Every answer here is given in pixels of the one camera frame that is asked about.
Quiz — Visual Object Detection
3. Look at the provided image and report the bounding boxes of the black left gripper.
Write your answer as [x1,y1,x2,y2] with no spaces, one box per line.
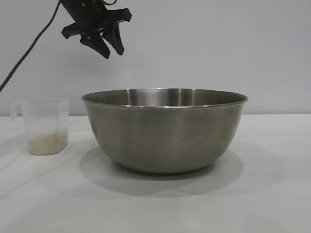
[59,0,132,59]

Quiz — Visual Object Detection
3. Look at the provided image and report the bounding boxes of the clear plastic measuring cup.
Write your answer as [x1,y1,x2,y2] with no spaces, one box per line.
[9,98,69,155]

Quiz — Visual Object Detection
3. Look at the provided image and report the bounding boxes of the stainless steel mixing bowl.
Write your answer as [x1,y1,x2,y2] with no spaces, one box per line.
[81,88,249,174]

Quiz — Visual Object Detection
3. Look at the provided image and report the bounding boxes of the white rice grains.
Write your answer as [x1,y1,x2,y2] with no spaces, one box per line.
[28,128,69,155]

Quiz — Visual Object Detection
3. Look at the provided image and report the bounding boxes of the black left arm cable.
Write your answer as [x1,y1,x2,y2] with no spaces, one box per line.
[0,0,60,92]

